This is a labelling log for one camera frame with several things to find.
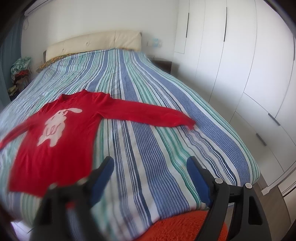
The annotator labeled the red sweater with white rabbit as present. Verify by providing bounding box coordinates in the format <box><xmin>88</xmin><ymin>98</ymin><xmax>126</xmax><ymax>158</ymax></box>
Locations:
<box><xmin>1</xmin><ymin>90</ymin><xmax>195</xmax><ymax>197</ymax></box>

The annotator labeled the pile of colourful clothes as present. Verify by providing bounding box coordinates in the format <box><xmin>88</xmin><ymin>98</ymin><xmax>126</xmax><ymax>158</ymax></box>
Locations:
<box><xmin>8</xmin><ymin>57</ymin><xmax>32</xmax><ymax>100</ymax></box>

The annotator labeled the blue green striped bedspread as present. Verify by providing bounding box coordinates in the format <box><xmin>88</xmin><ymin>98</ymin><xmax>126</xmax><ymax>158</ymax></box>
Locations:
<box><xmin>1</xmin><ymin>49</ymin><xmax>260</xmax><ymax>240</ymax></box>

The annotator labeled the white wardrobe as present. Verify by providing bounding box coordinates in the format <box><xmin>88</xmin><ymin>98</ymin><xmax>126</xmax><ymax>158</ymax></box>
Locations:
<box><xmin>171</xmin><ymin>1</ymin><xmax>295</xmax><ymax>195</ymax></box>

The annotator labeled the blue curtain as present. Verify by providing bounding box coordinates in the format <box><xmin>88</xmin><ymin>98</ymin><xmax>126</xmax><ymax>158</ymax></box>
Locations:
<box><xmin>1</xmin><ymin>15</ymin><xmax>25</xmax><ymax>111</ymax></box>

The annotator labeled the dark wooden nightstand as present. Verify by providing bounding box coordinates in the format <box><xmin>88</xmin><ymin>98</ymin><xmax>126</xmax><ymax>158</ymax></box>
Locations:
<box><xmin>151</xmin><ymin>59</ymin><xmax>179</xmax><ymax>77</ymax></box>

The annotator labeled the cream padded headboard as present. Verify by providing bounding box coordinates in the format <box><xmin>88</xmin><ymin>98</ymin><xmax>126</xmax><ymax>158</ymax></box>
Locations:
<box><xmin>43</xmin><ymin>30</ymin><xmax>142</xmax><ymax>62</ymax></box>

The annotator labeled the wall socket with blue stickers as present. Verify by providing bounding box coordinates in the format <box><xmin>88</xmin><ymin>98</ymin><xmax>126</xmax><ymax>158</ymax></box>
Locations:
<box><xmin>147</xmin><ymin>38</ymin><xmax>162</xmax><ymax>48</ymax></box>

